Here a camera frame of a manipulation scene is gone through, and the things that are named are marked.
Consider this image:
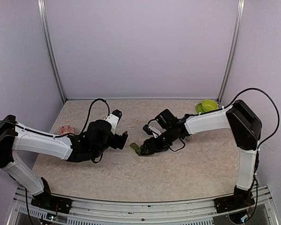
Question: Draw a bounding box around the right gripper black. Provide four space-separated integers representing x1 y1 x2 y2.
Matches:
140 127 176 155

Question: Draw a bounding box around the green weekly pill organizer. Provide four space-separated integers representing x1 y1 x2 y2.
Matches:
130 142 141 156

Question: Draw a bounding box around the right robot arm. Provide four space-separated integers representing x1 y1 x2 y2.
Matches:
139 100 262 208

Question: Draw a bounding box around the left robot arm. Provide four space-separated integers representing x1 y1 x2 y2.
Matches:
0 113 128 209

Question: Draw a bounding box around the red patterned white bowl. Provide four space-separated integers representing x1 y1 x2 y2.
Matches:
54 125 75 135

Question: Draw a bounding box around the green saucer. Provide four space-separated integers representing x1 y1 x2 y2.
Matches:
196 103 218 113

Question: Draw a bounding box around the green bowl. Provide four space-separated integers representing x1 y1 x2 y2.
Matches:
201 99 218 112

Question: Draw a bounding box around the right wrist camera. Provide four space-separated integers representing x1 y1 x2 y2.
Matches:
143 125 161 138

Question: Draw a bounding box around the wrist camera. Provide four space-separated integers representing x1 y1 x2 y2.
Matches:
143 125 161 138
105 109 122 134

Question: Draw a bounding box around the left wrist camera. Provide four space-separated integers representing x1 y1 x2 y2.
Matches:
105 109 122 134

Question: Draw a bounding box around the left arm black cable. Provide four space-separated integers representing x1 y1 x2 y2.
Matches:
78 98 111 136

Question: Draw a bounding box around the front aluminium rail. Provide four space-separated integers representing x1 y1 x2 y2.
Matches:
7 185 279 225

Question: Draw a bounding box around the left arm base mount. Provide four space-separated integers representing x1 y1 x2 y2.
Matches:
31 195 73 214

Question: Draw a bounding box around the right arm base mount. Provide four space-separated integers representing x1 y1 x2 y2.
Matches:
214 195 255 213

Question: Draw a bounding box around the left aluminium frame post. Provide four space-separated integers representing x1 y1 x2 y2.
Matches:
37 0 67 104

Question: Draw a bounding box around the aluminium frame post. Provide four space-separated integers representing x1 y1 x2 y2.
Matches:
216 0 245 104
37 0 67 104

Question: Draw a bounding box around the right aluminium frame post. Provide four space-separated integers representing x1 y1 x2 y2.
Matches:
216 0 245 104

